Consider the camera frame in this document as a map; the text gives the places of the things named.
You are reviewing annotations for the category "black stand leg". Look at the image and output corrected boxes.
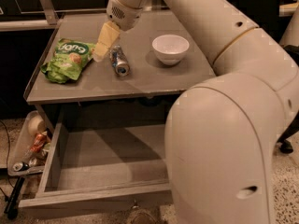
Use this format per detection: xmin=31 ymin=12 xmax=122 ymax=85
xmin=4 ymin=176 xmax=24 ymax=220

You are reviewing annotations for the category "black office chair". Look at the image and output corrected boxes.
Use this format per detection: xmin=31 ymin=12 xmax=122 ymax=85
xmin=227 ymin=0 xmax=299 ymax=154

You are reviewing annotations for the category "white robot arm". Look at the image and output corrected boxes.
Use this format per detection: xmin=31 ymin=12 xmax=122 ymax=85
xmin=107 ymin=0 xmax=299 ymax=224

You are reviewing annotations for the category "black topped can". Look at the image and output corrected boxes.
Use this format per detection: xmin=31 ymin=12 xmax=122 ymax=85
xmin=12 ymin=161 xmax=29 ymax=172

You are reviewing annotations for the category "black cable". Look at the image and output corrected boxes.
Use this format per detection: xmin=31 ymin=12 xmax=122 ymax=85
xmin=0 ymin=120 xmax=12 ymax=203

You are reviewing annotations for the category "clear plastic bin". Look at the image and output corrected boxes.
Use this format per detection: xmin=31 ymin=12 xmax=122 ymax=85
xmin=8 ymin=111 xmax=51 ymax=176

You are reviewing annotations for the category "green chip bag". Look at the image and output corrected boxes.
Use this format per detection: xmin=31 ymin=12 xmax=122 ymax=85
xmin=40 ymin=38 xmax=95 ymax=84

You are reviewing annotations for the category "red soda can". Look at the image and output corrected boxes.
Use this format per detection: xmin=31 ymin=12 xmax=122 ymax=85
xmin=24 ymin=133 xmax=47 ymax=160

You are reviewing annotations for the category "open grey top drawer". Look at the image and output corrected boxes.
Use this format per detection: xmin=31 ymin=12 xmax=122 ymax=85
xmin=20 ymin=123 xmax=172 ymax=219

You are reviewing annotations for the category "grey cabinet with top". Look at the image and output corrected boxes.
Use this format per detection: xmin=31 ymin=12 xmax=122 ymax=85
xmin=24 ymin=11 xmax=214 ymax=125

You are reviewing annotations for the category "white round cup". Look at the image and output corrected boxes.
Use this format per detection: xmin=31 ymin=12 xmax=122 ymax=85
xmin=28 ymin=115 xmax=46 ymax=136

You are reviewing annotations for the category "silver blue redbull can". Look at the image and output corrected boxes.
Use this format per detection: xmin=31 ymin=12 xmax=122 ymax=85
xmin=109 ymin=45 xmax=130 ymax=77

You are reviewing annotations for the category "metal railing bar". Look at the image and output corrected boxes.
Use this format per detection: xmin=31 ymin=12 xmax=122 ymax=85
xmin=0 ymin=0 xmax=157 ymax=33

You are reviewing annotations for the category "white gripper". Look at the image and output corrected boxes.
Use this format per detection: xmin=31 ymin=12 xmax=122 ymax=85
xmin=93 ymin=0 xmax=142 ymax=62

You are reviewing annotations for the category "white bowl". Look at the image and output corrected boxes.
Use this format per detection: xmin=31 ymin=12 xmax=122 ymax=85
xmin=152 ymin=35 xmax=190 ymax=65

